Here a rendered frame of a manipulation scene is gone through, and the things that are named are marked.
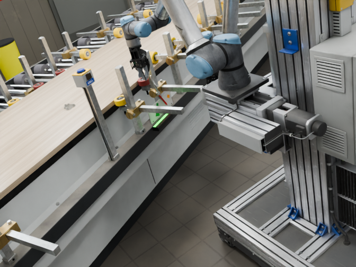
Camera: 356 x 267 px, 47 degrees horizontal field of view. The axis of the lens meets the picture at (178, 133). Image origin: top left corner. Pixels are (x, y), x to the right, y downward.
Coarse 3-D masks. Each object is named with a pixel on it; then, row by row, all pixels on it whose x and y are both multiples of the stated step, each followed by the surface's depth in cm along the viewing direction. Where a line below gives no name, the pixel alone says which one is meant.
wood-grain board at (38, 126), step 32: (192, 0) 408; (160, 32) 339; (96, 64) 307; (128, 64) 290; (160, 64) 279; (32, 96) 280; (64, 96) 266; (96, 96) 253; (0, 128) 246; (32, 128) 235; (64, 128) 225; (0, 160) 211; (32, 160) 202; (0, 192) 184
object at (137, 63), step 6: (132, 48) 217; (138, 48) 216; (132, 54) 218; (138, 54) 217; (144, 54) 222; (132, 60) 217; (138, 60) 217; (144, 60) 221; (132, 66) 221; (138, 66) 220; (144, 66) 219
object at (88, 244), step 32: (256, 64) 436; (96, 128) 240; (128, 128) 264; (192, 128) 333; (64, 160) 221; (96, 160) 242; (160, 160) 298; (32, 192) 205; (64, 192) 223; (128, 192) 270; (0, 224) 191; (96, 224) 246; (128, 224) 276; (64, 256) 226; (96, 256) 249
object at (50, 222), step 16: (256, 16) 379; (192, 80) 290; (176, 96) 273; (192, 96) 282; (144, 128) 242; (128, 144) 234; (144, 144) 240; (128, 160) 229; (96, 176) 213; (112, 176) 219; (80, 192) 205; (96, 192) 209; (64, 208) 196; (80, 208) 200; (48, 224) 189; (64, 224) 193; (48, 240) 185; (16, 256) 174; (32, 256) 178
